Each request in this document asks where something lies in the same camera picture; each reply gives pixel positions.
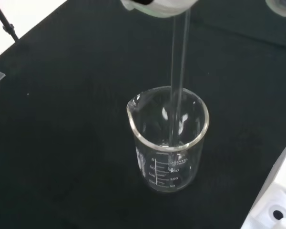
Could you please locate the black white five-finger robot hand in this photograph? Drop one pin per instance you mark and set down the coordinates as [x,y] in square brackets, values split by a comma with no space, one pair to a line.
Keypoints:
[162,7]

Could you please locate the clear glass beaker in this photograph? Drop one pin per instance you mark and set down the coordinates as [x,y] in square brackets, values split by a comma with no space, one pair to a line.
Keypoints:
[166,162]

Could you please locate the white test tube rack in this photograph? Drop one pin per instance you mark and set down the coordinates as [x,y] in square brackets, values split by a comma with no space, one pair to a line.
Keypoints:
[274,195]

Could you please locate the black tripod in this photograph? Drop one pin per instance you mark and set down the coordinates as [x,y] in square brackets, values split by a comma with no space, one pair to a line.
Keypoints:
[7,26]

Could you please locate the black bench cloth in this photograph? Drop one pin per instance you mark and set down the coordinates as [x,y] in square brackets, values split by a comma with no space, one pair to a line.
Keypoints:
[62,143]

